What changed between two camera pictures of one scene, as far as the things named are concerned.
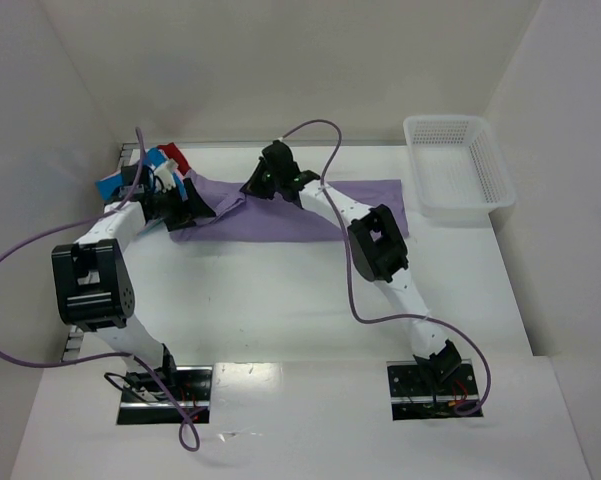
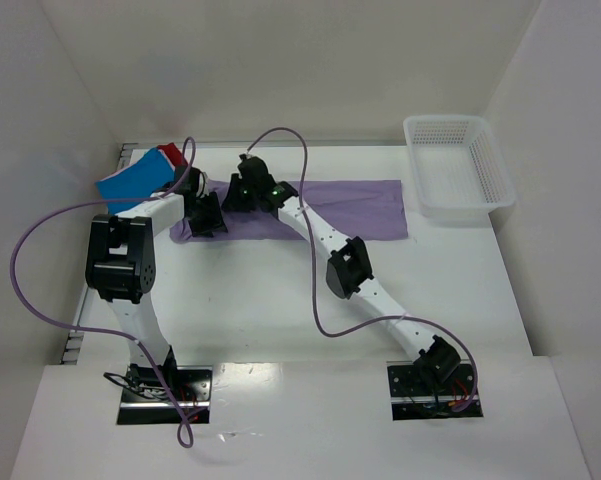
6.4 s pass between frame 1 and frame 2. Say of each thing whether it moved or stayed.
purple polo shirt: stayed
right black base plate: stayed
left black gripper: moved
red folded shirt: stayed
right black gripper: moved
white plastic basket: stayed
